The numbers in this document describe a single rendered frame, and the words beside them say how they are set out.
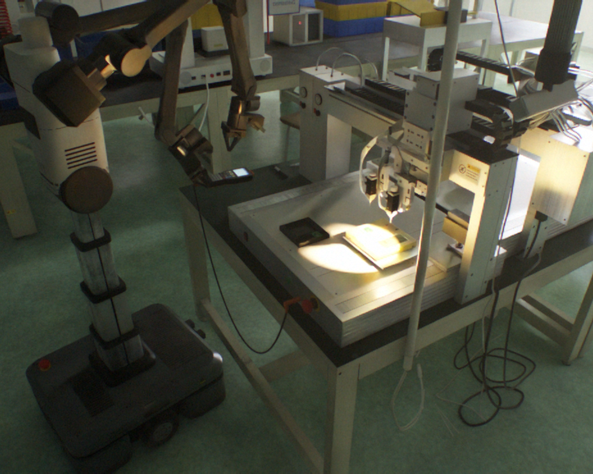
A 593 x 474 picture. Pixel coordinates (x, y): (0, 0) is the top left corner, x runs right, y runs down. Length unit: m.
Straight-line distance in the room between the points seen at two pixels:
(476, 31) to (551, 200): 2.77
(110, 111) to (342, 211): 2.01
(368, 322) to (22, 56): 1.14
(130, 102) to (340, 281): 2.30
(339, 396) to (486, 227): 0.62
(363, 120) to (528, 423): 1.42
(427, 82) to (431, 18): 2.72
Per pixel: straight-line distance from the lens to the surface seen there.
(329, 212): 1.83
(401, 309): 1.51
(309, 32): 4.94
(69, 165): 1.61
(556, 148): 1.66
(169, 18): 1.49
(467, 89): 1.46
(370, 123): 1.75
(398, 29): 4.16
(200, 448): 2.18
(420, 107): 1.40
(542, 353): 2.74
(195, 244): 2.40
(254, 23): 3.78
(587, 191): 1.71
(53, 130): 1.55
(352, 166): 2.43
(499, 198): 1.51
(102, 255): 1.83
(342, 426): 1.61
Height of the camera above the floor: 1.77
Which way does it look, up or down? 33 degrees down
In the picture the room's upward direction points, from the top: straight up
